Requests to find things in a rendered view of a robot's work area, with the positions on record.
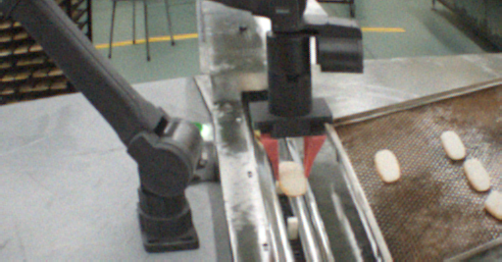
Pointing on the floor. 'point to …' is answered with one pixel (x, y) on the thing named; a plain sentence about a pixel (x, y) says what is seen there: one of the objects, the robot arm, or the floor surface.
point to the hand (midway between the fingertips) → (291, 172)
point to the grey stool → (134, 13)
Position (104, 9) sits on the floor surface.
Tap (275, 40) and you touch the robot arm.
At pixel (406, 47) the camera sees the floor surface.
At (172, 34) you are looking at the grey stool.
